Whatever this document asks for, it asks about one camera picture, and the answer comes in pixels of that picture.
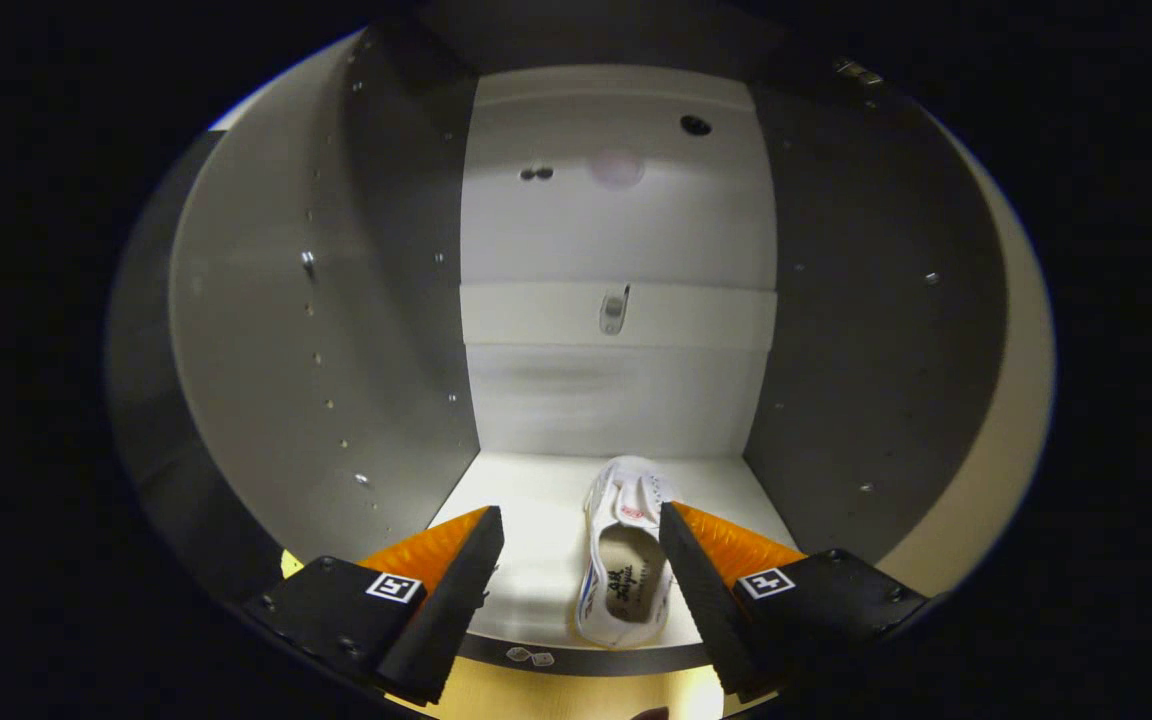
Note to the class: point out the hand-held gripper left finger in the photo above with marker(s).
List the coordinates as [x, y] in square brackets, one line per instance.
[451, 605]

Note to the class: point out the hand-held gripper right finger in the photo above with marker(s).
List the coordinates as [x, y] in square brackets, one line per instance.
[706, 605]

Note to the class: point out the white canvas shoe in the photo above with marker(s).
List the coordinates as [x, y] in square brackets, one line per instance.
[626, 580]

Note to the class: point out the grey shoe cabinet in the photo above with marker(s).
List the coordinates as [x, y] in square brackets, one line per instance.
[616, 380]

